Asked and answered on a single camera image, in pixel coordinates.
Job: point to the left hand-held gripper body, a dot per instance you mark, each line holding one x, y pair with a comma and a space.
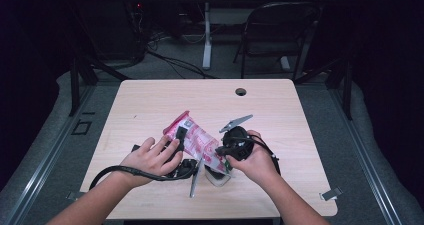
188, 166

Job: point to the white desk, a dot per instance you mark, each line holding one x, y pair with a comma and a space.
207, 35

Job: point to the black metal stand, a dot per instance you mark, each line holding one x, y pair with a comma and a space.
348, 91
75, 85

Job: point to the person's left hand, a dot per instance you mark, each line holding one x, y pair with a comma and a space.
150, 161

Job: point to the aluminium floor rail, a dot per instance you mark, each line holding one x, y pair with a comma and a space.
43, 165
370, 165

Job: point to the metal table clip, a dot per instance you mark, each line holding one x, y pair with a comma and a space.
74, 195
330, 194

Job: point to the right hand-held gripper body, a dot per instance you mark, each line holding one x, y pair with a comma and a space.
238, 141

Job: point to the pink printed plastic bag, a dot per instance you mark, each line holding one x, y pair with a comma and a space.
200, 141

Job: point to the dark equipment with red light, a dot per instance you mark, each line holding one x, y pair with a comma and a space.
138, 25

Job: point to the dark rectangular tray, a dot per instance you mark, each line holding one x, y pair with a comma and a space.
216, 176

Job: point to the person's right hand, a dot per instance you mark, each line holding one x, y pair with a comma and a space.
256, 165

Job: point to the black folding chair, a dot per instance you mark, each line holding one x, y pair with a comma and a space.
266, 48

